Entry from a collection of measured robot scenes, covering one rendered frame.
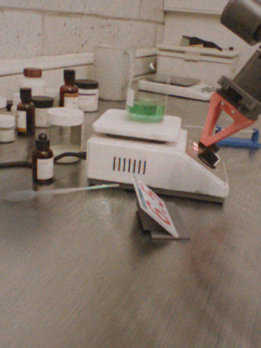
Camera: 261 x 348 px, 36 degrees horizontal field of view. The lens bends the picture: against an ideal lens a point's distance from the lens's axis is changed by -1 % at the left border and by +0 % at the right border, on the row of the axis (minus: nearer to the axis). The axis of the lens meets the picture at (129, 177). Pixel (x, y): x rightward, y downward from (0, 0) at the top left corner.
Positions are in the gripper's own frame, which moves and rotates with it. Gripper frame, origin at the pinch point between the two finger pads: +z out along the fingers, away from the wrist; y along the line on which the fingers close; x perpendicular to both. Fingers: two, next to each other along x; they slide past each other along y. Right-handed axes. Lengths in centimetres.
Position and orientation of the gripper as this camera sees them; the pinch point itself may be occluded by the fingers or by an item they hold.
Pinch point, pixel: (207, 140)
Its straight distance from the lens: 62.7
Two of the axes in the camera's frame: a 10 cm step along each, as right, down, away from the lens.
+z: -5.6, 7.3, 3.8
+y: -4.7, 0.9, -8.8
